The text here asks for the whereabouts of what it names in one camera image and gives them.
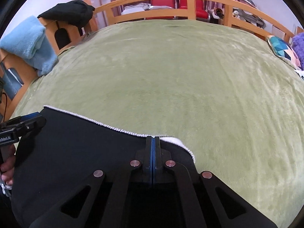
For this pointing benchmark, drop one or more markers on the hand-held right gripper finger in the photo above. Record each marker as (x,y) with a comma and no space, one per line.
(155,152)
(152,152)

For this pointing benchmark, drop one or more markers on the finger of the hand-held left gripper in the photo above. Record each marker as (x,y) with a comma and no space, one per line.
(35,124)
(27,117)

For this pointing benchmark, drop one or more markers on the black pants with white stripe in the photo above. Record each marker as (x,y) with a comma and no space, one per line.
(83,147)

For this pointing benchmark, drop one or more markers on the person's left hand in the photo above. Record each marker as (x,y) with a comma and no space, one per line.
(8,171)

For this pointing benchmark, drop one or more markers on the light blue fleece blanket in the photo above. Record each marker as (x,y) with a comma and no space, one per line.
(26,42)

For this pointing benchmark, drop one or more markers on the green fleece blanket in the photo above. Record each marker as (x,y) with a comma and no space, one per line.
(178,76)

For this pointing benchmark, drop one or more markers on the wooden box with arched hole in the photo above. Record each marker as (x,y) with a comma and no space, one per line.
(51,35)

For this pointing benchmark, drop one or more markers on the black cloth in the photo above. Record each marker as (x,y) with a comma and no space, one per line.
(71,10)

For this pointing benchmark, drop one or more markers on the wooden pole stand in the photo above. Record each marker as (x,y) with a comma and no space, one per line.
(102,4)

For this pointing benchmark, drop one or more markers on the grey folded cloth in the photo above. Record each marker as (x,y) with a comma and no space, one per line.
(135,8)

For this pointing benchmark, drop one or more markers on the red chair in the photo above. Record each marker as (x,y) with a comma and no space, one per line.
(190,2)
(163,4)

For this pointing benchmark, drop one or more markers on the teal patterned cushion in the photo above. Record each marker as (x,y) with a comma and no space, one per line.
(282,48)

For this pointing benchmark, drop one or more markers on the white patterned cloth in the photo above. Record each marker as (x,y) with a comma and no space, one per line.
(300,74)

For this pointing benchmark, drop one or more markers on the purple plush cushion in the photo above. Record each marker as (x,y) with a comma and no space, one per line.
(299,45)

